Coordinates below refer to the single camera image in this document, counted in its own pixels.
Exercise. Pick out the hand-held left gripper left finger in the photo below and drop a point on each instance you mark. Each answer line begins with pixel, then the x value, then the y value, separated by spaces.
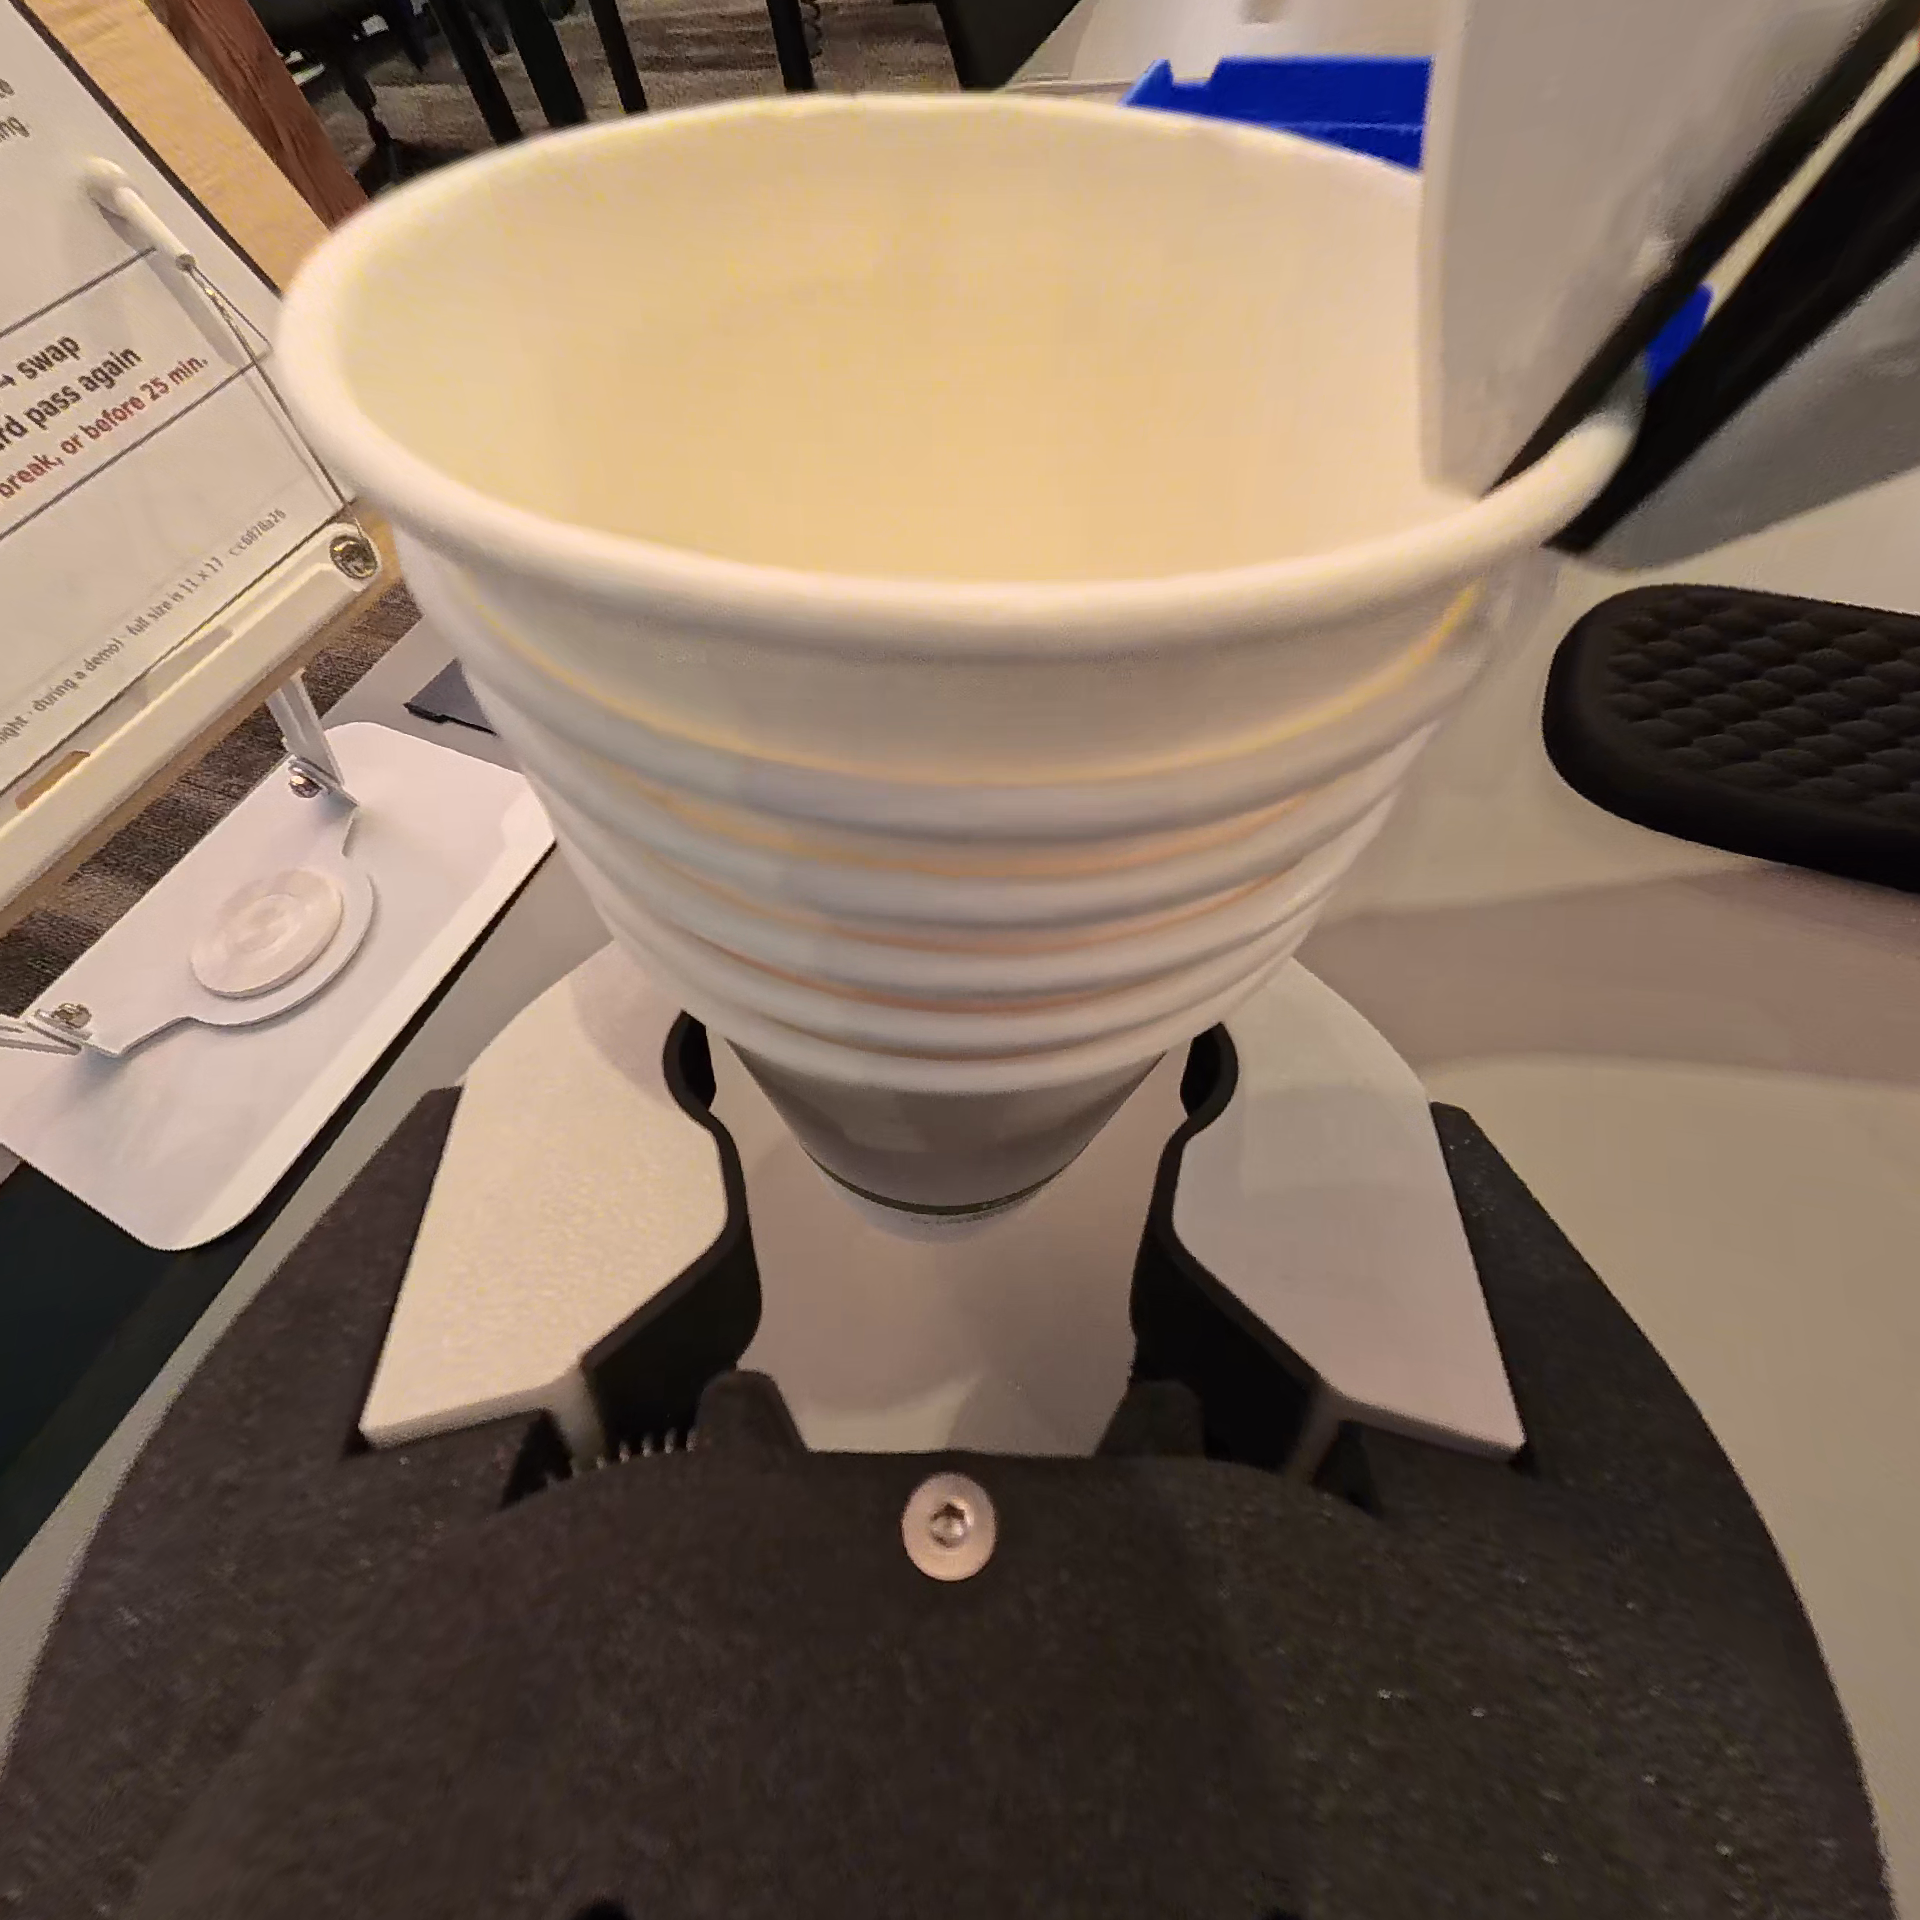
pixel 556 1231

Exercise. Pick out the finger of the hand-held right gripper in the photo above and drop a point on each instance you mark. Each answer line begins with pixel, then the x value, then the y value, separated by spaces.
pixel 1802 436
pixel 1544 179

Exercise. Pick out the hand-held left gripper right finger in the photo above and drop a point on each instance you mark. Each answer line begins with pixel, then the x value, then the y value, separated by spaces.
pixel 1351 1231

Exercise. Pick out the narrow blue plastic bin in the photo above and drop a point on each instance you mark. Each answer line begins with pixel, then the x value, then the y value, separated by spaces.
pixel 1274 104

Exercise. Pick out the stack of nested paper cups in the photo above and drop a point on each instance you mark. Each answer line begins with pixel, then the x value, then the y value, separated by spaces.
pixel 959 932

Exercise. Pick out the white paper cup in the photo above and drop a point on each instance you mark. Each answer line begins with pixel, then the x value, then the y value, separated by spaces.
pixel 901 376

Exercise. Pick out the black quilted armrest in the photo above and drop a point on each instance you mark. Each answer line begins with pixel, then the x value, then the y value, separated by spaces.
pixel 1755 738

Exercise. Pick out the white clipboard stand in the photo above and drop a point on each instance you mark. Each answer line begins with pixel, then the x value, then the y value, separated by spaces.
pixel 419 900

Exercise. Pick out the black rectangular table inlay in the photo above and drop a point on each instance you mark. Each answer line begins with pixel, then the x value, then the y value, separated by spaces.
pixel 76 1320
pixel 451 708

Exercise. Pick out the dark display board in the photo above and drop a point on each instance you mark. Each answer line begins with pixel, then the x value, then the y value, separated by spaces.
pixel 1007 28

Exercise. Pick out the wooden instruction clipboard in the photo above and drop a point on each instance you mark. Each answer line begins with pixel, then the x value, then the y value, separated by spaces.
pixel 120 495

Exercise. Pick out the black office chair base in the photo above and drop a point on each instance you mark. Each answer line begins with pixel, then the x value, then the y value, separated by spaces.
pixel 368 113

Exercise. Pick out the brown wooden post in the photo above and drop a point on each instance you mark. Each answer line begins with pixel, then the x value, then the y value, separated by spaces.
pixel 283 104

